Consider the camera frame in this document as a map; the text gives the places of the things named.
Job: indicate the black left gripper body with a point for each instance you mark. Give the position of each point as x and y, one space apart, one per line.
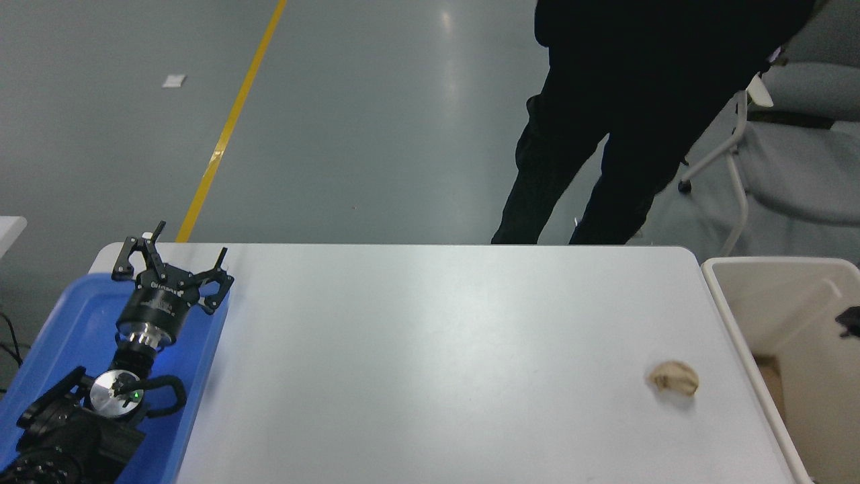
158 304

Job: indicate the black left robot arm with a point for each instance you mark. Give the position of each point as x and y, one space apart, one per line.
60 430

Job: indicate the large pale plastic bin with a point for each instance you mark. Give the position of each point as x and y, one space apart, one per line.
793 316

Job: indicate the blue plastic tray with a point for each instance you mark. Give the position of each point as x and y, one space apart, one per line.
74 316

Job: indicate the white side table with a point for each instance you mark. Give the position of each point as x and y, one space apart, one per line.
10 235

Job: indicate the crumpled tan paper ball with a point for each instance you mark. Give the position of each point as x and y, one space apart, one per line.
673 378

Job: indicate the person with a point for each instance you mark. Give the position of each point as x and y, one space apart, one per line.
638 81

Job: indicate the grey chair with white frame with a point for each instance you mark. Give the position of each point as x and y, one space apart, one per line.
806 175

